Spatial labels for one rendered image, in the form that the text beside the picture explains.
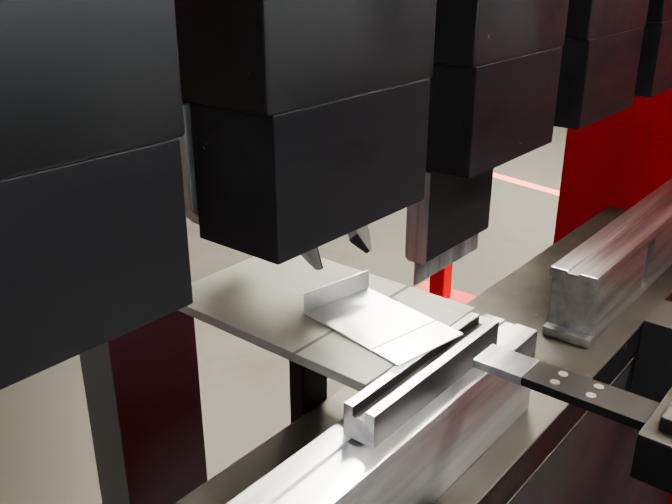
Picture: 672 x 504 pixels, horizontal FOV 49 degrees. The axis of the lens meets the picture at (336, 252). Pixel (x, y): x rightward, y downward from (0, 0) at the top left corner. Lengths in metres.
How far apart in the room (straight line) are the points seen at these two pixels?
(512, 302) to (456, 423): 0.41
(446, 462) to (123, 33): 0.49
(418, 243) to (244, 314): 0.22
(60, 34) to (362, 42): 0.18
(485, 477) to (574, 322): 0.31
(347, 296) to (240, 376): 1.79
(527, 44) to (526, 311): 0.51
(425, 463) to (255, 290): 0.26
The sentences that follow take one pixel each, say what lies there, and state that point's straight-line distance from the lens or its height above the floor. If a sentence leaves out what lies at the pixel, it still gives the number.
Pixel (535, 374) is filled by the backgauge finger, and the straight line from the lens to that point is 0.64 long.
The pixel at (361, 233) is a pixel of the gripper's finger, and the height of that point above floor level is 1.06.
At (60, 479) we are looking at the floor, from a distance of 2.21.
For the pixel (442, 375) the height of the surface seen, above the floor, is 0.99.
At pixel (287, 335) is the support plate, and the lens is 0.68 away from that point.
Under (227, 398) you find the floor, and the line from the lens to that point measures 2.42.
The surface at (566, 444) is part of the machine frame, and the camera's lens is 0.89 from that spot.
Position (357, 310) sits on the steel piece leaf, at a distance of 0.72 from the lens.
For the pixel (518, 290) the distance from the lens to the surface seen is 1.09.
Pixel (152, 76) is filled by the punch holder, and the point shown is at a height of 1.28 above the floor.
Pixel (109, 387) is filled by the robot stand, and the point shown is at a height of 0.54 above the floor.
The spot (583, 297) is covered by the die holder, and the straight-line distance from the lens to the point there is 0.95.
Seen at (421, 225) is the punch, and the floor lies 1.13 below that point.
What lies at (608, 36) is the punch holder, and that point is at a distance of 0.75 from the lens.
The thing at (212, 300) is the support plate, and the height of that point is 1.00.
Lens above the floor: 1.33
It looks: 23 degrees down
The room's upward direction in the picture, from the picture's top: straight up
